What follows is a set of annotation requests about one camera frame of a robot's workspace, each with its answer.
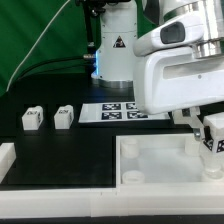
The paper sheet with four tags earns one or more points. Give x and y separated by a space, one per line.
115 112

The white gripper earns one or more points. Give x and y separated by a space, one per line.
168 77

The white square tabletop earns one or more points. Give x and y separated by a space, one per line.
163 159

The white obstacle fence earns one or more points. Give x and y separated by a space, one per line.
152 199

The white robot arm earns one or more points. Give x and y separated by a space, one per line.
115 58

